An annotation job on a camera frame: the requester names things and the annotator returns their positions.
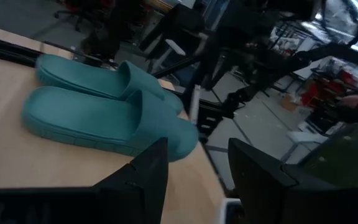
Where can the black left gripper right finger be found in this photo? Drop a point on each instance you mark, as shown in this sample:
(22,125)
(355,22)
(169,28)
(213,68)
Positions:
(259,180)

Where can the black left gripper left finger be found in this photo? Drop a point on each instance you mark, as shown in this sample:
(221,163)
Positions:
(141,183)

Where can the teal rubber slide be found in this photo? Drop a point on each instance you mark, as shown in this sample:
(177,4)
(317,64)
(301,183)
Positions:
(82,74)
(89,115)

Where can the dark green speckled object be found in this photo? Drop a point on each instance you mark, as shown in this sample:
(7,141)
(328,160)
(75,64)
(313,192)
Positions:
(346,152)

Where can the silver aluminium extrusion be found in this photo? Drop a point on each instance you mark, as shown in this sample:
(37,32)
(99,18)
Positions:
(194,104)

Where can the office chair with white armrest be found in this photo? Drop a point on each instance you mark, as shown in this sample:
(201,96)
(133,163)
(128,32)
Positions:
(179,25)

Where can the black diagonal frame strut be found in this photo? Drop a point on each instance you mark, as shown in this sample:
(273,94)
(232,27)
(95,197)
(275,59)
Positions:
(176,67)

